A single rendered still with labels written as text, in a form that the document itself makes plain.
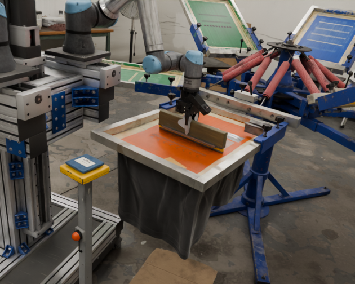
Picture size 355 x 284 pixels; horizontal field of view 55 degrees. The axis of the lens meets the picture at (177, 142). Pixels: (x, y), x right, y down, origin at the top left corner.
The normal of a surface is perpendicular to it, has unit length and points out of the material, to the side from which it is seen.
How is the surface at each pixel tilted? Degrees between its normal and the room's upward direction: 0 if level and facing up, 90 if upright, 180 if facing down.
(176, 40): 90
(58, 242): 0
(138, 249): 0
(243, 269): 0
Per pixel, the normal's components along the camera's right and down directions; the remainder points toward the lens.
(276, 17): -0.59, 0.28
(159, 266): 0.11, -0.90
